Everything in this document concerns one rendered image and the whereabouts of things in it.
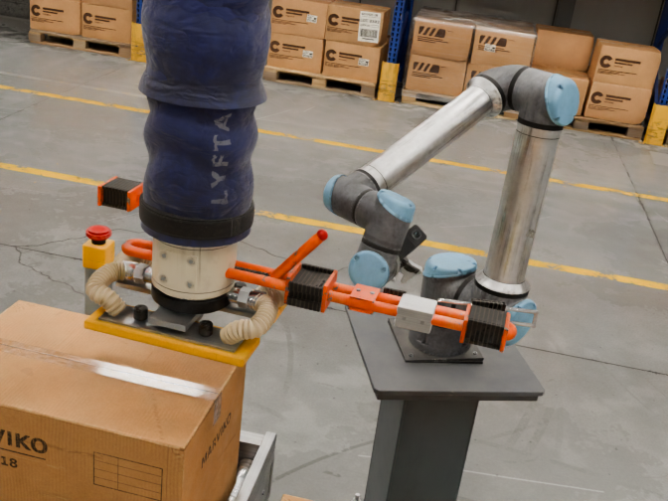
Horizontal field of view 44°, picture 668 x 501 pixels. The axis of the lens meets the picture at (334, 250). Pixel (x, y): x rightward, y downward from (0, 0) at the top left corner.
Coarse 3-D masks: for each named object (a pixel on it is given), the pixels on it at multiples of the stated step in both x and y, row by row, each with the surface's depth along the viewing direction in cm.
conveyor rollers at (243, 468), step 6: (240, 462) 222; (246, 462) 221; (240, 468) 219; (246, 468) 219; (240, 474) 216; (246, 474) 217; (240, 480) 214; (234, 486) 212; (240, 486) 212; (234, 492) 210; (228, 498) 208; (234, 498) 208
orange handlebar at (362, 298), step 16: (128, 240) 172; (144, 240) 173; (144, 256) 169; (240, 272) 165; (288, 272) 167; (336, 288) 165; (352, 288) 164; (368, 288) 164; (352, 304) 160; (368, 304) 160; (384, 304) 159; (432, 320) 157; (448, 320) 157; (512, 336) 155
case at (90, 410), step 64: (0, 320) 196; (64, 320) 200; (0, 384) 173; (64, 384) 176; (128, 384) 179; (192, 384) 181; (0, 448) 172; (64, 448) 168; (128, 448) 164; (192, 448) 167
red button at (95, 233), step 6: (90, 228) 228; (96, 228) 229; (102, 228) 229; (108, 228) 230; (90, 234) 226; (96, 234) 226; (102, 234) 227; (108, 234) 228; (96, 240) 227; (102, 240) 227
